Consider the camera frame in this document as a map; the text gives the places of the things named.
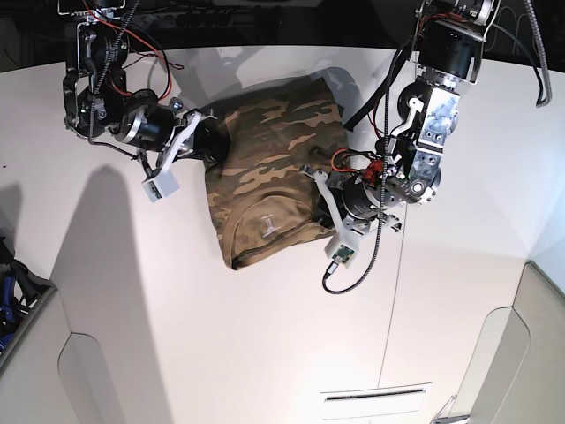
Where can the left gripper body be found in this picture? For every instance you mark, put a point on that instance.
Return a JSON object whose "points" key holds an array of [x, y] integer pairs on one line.
{"points": [[357, 202]]}

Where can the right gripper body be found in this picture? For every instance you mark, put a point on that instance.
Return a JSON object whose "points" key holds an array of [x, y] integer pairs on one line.
{"points": [[152, 127]]}

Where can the camouflage T-shirt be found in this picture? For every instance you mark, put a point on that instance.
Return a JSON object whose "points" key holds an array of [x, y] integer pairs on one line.
{"points": [[258, 201]]}

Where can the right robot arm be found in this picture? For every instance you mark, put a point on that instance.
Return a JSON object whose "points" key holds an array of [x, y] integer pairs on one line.
{"points": [[98, 43]]}

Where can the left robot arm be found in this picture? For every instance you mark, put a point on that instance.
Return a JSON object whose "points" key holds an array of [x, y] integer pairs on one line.
{"points": [[404, 167]]}

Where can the black power strip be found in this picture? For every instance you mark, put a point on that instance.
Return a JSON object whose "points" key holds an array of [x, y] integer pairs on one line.
{"points": [[182, 19]]}

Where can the blue and black clutter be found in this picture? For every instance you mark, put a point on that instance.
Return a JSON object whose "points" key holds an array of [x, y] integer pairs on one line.
{"points": [[21, 292]]}

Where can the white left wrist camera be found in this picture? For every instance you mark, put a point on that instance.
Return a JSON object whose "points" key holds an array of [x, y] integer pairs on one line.
{"points": [[343, 247]]}

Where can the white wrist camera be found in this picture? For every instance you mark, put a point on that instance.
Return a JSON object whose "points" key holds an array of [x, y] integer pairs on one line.
{"points": [[160, 186], [343, 247]]}

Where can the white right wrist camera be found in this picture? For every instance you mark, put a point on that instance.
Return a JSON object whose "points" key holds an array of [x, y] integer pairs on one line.
{"points": [[160, 186]]}

